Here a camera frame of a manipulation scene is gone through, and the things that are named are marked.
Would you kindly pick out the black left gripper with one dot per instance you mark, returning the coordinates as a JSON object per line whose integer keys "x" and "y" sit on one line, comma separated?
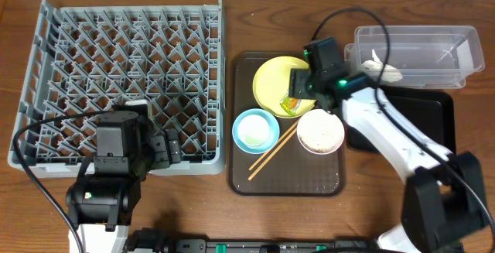
{"x": 166, "y": 149}

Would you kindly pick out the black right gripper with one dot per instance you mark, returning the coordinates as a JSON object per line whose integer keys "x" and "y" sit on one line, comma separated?
{"x": 298, "y": 84}

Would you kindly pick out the pink white bowl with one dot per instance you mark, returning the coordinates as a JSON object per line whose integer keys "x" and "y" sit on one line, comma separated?
{"x": 320, "y": 115}

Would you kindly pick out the light blue saucer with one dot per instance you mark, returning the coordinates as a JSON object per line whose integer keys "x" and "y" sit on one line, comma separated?
{"x": 274, "y": 133}

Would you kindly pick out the white tissue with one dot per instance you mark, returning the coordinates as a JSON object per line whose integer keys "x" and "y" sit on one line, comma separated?
{"x": 375, "y": 67}

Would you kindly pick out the green snack wrapper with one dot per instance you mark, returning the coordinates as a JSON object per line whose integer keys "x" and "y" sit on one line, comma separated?
{"x": 290, "y": 105}

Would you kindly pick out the rice and shell scraps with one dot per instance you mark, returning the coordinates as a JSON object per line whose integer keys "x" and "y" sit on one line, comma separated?
{"x": 320, "y": 137}

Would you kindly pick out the white small cup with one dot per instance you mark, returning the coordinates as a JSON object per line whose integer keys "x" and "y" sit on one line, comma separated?
{"x": 253, "y": 130}

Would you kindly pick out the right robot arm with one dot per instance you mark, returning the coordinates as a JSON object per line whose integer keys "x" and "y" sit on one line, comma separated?
{"x": 444, "y": 198}

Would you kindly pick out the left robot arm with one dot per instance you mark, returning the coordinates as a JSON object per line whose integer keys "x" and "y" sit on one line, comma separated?
{"x": 108, "y": 185}

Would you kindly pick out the grey dishwasher rack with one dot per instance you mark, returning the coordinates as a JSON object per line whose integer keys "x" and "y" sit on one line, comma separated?
{"x": 89, "y": 59}

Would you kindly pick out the black waste tray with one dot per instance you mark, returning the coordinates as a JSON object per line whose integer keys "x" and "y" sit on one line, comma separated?
{"x": 432, "y": 112}

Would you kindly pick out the yellow plate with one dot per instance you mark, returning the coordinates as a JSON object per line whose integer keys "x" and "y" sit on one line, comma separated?
{"x": 271, "y": 82}

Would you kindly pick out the wooden chopstick lower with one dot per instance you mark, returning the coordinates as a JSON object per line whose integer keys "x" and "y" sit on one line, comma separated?
{"x": 267, "y": 156}

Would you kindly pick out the brown serving tray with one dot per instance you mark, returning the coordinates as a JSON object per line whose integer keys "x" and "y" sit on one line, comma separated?
{"x": 292, "y": 171}

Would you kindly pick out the clear plastic bin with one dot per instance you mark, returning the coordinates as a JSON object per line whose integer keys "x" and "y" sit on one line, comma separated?
{"x": 430, "y": 57}

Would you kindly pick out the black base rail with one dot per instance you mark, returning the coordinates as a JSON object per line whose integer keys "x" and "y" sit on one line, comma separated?
{"x": 157, "y": 240}

